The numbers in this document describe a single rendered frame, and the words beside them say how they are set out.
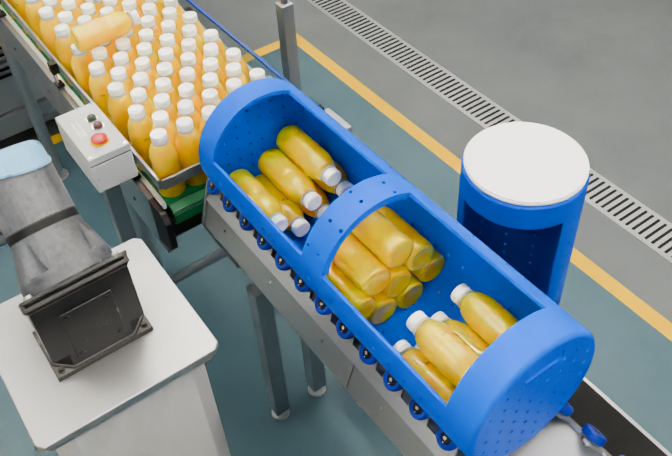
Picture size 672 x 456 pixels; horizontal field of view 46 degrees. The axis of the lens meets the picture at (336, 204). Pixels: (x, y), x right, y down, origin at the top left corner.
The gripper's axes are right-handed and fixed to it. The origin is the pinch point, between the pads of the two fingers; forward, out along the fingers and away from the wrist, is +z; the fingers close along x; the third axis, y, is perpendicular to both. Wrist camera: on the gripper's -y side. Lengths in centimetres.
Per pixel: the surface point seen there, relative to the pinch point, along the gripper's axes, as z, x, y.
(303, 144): 49.0, -3.1, 6.9
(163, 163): 31.7, 8.8, -23.3
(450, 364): 82, -55, 12
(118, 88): 12.4, 26.2, -23.8
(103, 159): 21.0, 0.5, -28.6
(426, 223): 75, -19, 17
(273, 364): 96, 27, -56
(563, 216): 99, -7, 37
